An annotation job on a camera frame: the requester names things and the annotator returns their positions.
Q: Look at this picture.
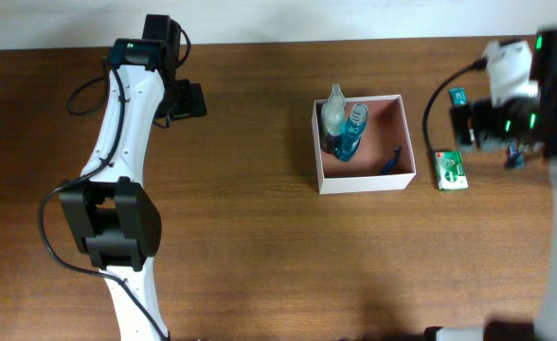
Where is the blue disposable razor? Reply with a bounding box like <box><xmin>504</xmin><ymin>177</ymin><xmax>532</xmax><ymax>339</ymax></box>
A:
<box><xmin>380</xmin><ymin>146</ymin><xmax>403</xmax><ymax>176</ymax></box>

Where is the teal mouthwash bottle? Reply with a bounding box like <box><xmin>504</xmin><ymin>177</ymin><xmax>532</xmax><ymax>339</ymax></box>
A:
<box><xmin>335</xmin><ymin>103</ymin><xmax>368</xmax><ymax>162</ymax></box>

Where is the foam soap pump bottle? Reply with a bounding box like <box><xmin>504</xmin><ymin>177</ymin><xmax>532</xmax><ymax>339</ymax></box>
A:
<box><xmin>320</xmin><ymin>83</ymin><xmax>346</xmax><ymax>154</ymax></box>

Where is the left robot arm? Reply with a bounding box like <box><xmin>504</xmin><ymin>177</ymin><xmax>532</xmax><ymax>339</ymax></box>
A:
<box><xmin>46</xmin><ymin>14</ymin><xmax>207</xmax><ymax>340</ymax></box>

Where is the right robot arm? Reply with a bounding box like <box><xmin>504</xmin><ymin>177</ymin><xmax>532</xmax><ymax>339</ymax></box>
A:
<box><xmin>423</xmin><ymin>26</ymin><xmax>557</xmax><ymax>340</ymax></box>

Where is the red green toothpaste tube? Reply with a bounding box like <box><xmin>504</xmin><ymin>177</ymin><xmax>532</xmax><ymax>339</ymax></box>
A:
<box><xmin>448</xmin><ymin>87</ymin><xmax>468</xmax><ymax>106</ymax></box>

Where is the blue white toothbrush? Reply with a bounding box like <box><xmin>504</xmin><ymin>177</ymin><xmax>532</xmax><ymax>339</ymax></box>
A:
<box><xmin>505</xmin><ymin>143</ymin><xmax>525</xmax><ymax>170</ymax></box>

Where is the green Dettol soap box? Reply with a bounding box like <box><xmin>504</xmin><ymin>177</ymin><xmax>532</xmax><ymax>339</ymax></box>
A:
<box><xmin>433</xmin><ymin>152</ymin><xmax>468</xmax><ymax>191</ymax></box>

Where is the pink cardboard box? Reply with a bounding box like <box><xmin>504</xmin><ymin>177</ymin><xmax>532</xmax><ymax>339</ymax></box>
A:
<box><xmin>312</xmin><ymin>95</ymin><xmax>417</xmax><ymax>194</ymax></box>

